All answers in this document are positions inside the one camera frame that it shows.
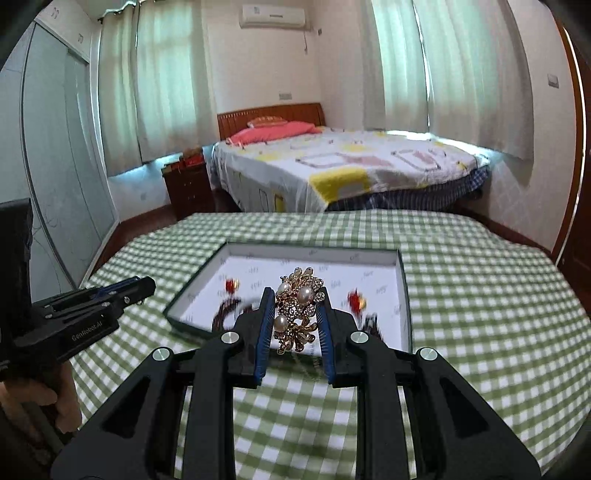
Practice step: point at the bed with patterned cover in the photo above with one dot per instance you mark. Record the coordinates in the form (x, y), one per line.
(351, 157)

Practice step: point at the wall light switch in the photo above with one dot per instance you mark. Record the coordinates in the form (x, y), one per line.
(553, 81)

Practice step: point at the red flower brooch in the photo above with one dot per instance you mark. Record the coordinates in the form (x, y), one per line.
(231, 285)

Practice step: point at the white air conditioner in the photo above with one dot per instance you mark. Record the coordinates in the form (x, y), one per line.
(272, 14)

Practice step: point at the brown wooden door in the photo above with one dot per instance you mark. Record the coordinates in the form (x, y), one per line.
(577, 161)

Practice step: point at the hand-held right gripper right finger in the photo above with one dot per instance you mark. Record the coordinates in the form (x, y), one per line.
(324, 337)

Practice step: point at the person's left hand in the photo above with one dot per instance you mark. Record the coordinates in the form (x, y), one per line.
(67, 397)

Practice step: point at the small patterned cushion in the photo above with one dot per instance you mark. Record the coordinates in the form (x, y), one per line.
(268, 122)

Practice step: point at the dark green shallow box tray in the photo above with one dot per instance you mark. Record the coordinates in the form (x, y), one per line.
(323, 272)

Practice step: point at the frosted glass sliding wardrobe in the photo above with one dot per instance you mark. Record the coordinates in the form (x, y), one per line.
(60, 161)

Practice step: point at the wooden headboard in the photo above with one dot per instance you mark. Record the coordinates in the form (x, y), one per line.
(277, 113)

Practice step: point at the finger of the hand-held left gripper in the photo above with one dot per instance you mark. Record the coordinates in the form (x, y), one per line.
(108, 290)
(138, 290)

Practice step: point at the dark wooden nightstand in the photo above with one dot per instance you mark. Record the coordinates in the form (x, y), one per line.
(189, 194)

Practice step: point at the gold pearl rhinestone brooch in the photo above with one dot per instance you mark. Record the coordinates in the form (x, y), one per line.
(295, 314)

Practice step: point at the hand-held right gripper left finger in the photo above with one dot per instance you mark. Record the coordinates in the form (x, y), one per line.
(263, 337)

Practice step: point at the green checkered tablecloth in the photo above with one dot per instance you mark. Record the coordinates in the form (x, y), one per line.
(461, 323)

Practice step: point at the white sheer curtain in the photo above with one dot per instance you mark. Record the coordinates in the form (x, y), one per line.
(475, 78)
(392, 64)
(117, 92)
(175, 78)

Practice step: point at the red box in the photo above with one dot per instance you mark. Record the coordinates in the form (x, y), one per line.
(191, 159)

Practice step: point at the pink pillow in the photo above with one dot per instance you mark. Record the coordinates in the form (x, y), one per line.
(277, 131)

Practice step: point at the blue plaid bed skirt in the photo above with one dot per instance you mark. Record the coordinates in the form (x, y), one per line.
(415, 189)

